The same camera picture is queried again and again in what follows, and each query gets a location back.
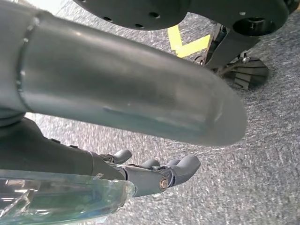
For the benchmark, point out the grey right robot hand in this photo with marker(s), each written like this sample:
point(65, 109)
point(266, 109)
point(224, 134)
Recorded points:
point(58, 155)

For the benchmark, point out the clear plastic guard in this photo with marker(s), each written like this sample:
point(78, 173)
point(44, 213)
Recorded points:
point(58, 198)

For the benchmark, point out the yellow floor tape marking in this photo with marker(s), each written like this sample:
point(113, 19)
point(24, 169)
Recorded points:
point(185, 48)

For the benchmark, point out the black robot body housing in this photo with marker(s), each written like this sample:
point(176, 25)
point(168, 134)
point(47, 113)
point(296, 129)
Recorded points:
point(211, 12)

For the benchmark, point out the black right robot foot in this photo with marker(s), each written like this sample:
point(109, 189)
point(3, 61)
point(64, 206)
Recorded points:
point(234, 49)

